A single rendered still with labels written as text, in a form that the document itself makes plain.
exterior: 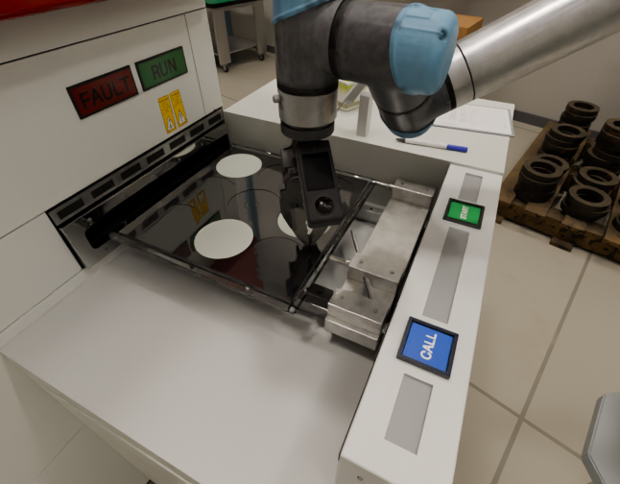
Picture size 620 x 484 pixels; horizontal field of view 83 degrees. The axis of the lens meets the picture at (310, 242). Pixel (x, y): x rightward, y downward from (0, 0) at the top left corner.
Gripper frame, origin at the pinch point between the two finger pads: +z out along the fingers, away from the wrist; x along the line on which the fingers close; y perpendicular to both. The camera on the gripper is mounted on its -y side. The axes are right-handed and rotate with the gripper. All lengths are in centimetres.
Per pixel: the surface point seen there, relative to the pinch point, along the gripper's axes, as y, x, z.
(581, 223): 73, -152, 76
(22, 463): -15, 55, 33
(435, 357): -25.3, -9.6, -5.2
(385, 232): 3.7, -14.6, 3.3
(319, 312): -8.7, -0.1, 7.6
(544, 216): 81, -137, 76
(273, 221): 7.8, 5.6, 1.3
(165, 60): 31.6, 22.1, -19.9
